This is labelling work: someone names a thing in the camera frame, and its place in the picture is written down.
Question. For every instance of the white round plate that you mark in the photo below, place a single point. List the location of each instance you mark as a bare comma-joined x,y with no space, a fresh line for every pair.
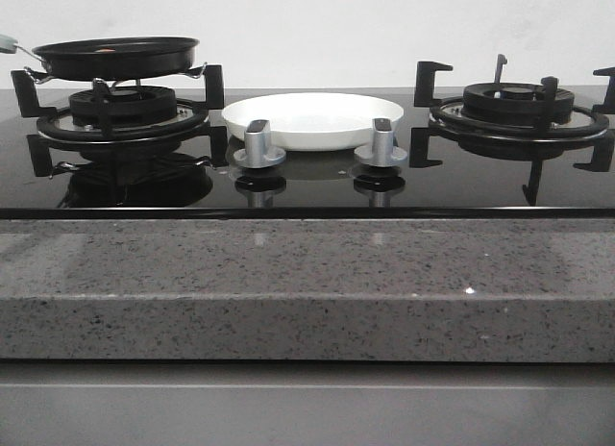
313,121

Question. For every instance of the black frying pan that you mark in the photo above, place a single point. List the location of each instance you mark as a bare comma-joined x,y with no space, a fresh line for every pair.
134,58

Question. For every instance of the silver left stove knob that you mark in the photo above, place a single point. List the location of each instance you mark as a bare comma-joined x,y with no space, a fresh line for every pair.
259,152

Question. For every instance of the silver stove knob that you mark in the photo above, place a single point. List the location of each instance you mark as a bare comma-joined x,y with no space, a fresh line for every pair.
259,152
382,151

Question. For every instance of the silver right stove knob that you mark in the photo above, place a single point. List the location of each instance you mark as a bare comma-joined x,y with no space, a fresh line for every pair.
382,151

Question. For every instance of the black left gas burner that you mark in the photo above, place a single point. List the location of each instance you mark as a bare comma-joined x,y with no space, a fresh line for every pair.
128,106

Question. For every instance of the black gas burner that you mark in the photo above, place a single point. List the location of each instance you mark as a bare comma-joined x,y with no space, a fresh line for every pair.
493,101
128,106

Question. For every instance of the black right gas burner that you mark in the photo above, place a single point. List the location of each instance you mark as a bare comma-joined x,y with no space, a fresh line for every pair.
493,101

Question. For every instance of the black right burner grate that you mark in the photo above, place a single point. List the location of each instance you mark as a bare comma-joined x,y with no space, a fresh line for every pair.
562,126

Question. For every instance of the black glass cooktop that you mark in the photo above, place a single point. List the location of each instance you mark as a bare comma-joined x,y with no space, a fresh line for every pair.
442,177

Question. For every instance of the grey cabinet front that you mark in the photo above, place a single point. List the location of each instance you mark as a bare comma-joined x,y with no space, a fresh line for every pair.
305,404

